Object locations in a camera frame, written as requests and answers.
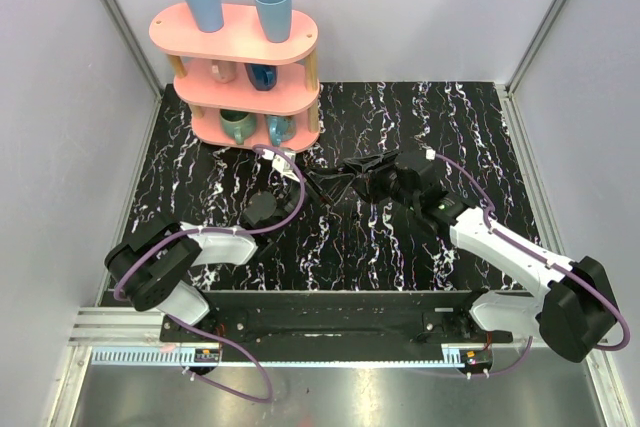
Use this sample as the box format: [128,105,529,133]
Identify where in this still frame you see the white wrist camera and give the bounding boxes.
[425,148,436,161]
[265,148,299,182]

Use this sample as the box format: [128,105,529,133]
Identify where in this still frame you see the controller board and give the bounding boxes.
[194,347,220,364]
[462,349,493,368]

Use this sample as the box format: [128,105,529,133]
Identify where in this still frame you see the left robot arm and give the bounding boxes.
[104,168,356,343]

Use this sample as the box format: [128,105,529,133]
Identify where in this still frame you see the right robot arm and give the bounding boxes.
[343,150,630,363]

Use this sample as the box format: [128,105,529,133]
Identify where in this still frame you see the left controller board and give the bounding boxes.
[194,347,220,364]

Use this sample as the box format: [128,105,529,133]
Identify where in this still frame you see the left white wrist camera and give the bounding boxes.
[265,148,299,182]

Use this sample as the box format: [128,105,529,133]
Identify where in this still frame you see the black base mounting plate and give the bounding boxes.
[159,289,514,362]

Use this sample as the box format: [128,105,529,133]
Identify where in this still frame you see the right controller board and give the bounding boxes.
[462,349,493,368]

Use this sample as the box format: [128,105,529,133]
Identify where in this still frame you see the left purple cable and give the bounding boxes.
[114,144,307,404]

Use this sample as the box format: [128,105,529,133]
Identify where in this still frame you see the green ceramic mug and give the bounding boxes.
[220,109,257,145]

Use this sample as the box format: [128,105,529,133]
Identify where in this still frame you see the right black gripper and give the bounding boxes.
[343,149,420,213]

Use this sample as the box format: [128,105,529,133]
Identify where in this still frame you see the pink three-tier wooden shelf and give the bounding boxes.
[149,3,320,152]

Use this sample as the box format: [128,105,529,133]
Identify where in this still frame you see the blue butterfly mug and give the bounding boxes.
[265,115,297,147]

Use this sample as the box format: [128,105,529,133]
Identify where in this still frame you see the dark blue mug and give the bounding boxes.
[245,63,277,91]

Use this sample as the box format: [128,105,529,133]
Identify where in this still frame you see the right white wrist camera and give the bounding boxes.
[425,148,436,161]

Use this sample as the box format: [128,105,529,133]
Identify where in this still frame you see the short light blue cup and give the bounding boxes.
[254,0,292,43]

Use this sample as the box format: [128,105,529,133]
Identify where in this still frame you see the pink mug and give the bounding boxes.
[211,60,237,84]

